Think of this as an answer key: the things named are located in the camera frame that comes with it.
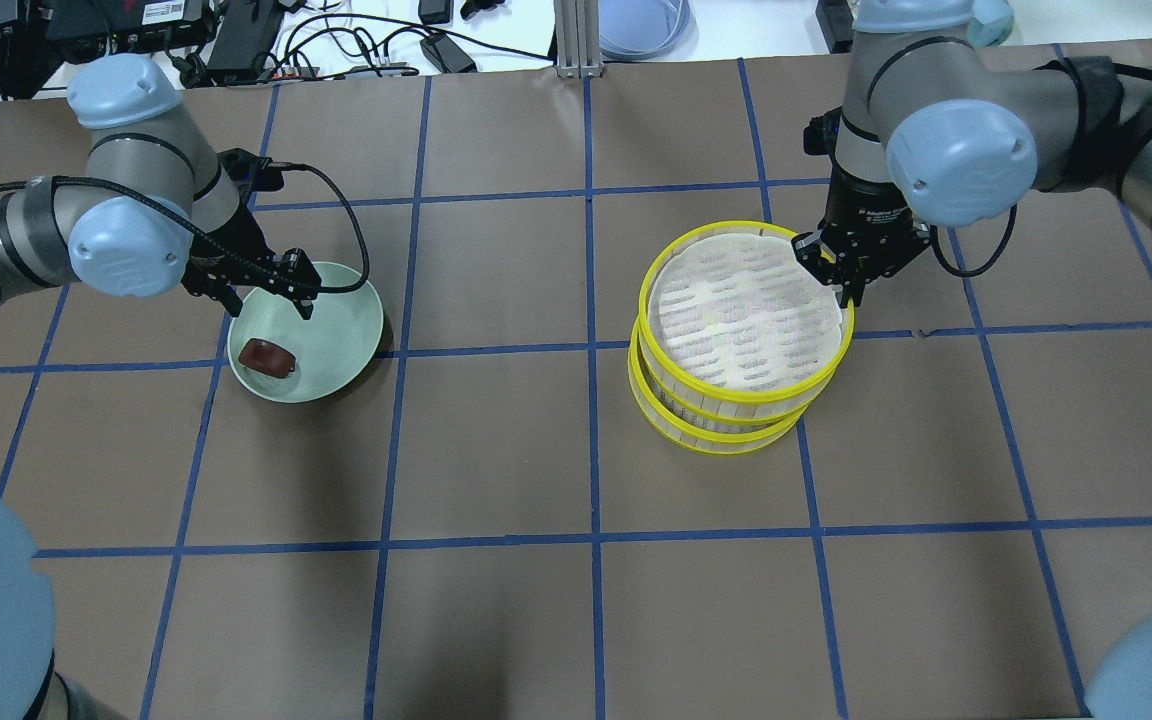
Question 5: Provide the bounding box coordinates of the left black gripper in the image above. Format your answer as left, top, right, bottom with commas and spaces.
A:
180, 202, 323, 323

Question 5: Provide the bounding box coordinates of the dark red bun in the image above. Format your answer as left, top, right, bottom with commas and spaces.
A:
237, 338, 298, 381

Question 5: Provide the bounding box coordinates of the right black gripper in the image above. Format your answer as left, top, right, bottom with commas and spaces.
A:
791, 167, 931, 309

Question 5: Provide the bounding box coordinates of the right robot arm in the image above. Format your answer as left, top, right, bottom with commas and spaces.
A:
794, 1, 1152, 306

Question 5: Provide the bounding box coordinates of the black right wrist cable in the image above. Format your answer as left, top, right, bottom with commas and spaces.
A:
931, 205, 1020, 279

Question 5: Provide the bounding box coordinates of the black power adapter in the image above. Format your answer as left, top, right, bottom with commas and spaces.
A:
419, 33, 477, 74

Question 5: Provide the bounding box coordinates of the yellow rimmed steamer basket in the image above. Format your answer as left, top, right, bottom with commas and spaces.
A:
626, 348, 806, 456

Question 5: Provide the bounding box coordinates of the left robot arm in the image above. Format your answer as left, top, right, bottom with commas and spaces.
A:
0, 55, 321, 319

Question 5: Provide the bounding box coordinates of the aluminium frame post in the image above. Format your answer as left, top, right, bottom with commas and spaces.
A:
553, 0, 604, 79

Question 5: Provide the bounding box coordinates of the green bowl with sponges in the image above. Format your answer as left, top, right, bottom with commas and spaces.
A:
967, 0, 1015, 47

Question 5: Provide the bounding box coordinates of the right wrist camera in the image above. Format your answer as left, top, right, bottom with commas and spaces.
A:
803, 108, 842, 161

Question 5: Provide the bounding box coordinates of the mint green plate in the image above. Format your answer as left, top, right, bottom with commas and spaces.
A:
225, 281, 385, 404

